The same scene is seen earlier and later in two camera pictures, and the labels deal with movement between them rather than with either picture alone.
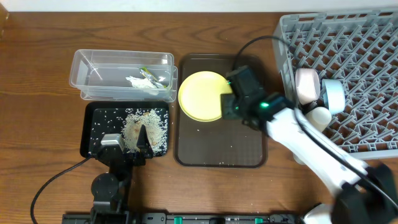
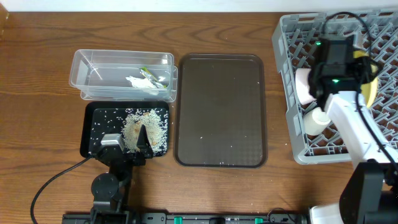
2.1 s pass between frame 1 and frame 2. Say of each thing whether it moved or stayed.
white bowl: stayed
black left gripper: stayed
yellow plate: moved
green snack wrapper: stayed
